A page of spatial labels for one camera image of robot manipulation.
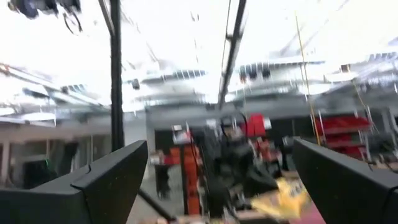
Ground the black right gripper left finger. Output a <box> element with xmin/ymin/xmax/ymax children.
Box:
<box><xmin>0</xmin><ymin>140</ymin><xmax>149</xmax><ymax>224</ymax></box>

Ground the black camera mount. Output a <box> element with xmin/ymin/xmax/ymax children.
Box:
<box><xmin>7</xmin><ymin>0</ymin><xmax>83</xmax><ymax>35</ymax></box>

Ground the black aluminium rig frame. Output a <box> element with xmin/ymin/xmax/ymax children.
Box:
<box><xmin>98</xmin><ymin>0</ymin><xmax>249</xmax><ymax>223</ymax></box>

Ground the parts bin rack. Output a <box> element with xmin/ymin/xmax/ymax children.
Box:
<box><xmin>313</xmin><ymin>114</ymin><xmax>373</xmax><ymax>159</ymax></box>

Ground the yellow green snack bag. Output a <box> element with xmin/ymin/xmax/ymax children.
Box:
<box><xmin>250</xmin><ymin>177</ymin><xmax>312</xmax><ymax>220</ymax></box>

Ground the yellow cable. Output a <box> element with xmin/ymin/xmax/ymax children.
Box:
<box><xmin>295</xmin><ymin>15</ymin><xmax>321</xmax><ymax>146</ymax></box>

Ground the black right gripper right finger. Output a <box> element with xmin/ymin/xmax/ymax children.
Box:
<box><xmin>292</xmin><ymin>138</ymin><xmax>398</xmax><ymax>224</ymax></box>

